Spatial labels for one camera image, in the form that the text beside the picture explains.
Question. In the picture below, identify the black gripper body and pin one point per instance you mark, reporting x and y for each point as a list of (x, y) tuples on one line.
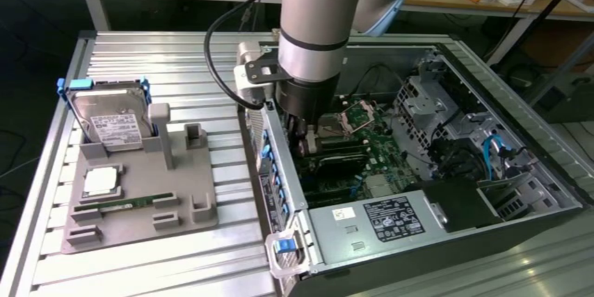
[(306, 100)]

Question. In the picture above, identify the graphics card with black cooler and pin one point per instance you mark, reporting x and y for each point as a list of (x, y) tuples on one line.
[(340, 165)]

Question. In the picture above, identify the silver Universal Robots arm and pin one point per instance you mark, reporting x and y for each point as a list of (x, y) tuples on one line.
[(315, 15)]

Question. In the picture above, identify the CPU socket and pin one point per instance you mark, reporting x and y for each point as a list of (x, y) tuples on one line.
[(336, 130)]

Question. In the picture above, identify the black installed RAM stick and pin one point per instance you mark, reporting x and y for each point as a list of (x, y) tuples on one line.
[(343, 148)]

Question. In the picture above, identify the metal socket cover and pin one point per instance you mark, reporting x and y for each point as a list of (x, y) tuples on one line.
[(364, 116)]

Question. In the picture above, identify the green motherboard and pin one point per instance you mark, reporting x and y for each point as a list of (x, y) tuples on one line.
[(384, 158)]

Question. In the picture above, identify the silver chipset heat sink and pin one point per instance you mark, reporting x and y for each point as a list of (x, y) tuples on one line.
[(382, 185)]

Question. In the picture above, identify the metal disk bay cage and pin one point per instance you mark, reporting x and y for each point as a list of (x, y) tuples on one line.
[(427, 109)]

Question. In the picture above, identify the grey power supply unit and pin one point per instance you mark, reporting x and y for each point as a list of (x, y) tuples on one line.
[(343, 238)]

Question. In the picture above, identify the grey parts rack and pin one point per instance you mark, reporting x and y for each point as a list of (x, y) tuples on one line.
[(139, 178)]

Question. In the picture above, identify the black air shroud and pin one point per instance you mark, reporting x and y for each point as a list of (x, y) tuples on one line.
[(459, 206)]

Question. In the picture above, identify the green RAM stick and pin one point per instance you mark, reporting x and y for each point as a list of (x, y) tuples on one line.
[(130, 203)]

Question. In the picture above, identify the silver hard disk drive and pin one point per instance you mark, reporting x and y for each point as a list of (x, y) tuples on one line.
[(107, 119)]

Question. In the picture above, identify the black open PC case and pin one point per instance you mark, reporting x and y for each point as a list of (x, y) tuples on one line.
[(463, 241)]

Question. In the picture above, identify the silver CPU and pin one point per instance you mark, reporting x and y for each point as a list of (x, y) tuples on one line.
[(101, 181)]

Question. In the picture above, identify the blue disk caddy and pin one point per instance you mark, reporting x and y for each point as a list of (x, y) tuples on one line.
[(80, 84)]

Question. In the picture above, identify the dark floor cabinet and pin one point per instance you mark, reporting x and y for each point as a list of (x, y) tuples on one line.
[(566, 98)]

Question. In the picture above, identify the black stand pole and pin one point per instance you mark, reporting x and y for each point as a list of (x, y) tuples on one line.
[(547, 15)]

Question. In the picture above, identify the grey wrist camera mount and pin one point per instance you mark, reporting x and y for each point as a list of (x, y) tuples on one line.
[(248, 81)]

